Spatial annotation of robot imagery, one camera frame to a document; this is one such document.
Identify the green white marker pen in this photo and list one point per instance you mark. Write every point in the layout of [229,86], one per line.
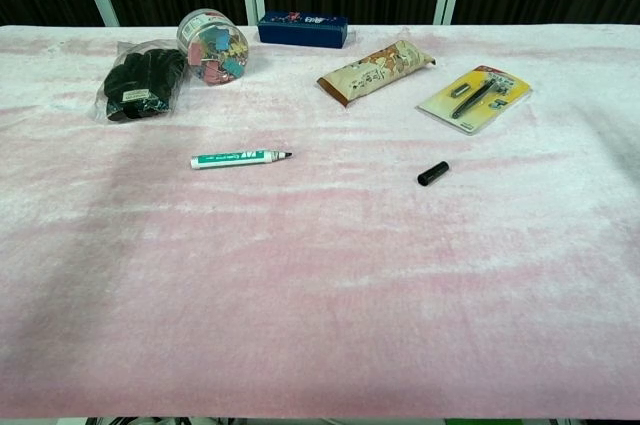
[225,159]

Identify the black marker cap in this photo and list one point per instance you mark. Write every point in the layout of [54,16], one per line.
[433,174]

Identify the pink white fleece cloth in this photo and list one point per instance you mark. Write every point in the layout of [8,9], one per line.
[320,270]

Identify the beige brown snack packet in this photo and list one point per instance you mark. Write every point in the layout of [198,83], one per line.
[377,70]

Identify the dark blue rectangular box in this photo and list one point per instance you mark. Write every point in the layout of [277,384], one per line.
[302,30]

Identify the clear jar of binder clips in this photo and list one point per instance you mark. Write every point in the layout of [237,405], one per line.
[215,47]

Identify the yellow blister pack with pen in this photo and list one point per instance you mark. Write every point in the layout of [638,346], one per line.
[475,97]

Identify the plastic bag of black items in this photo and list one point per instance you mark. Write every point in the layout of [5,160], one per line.
[142,80]

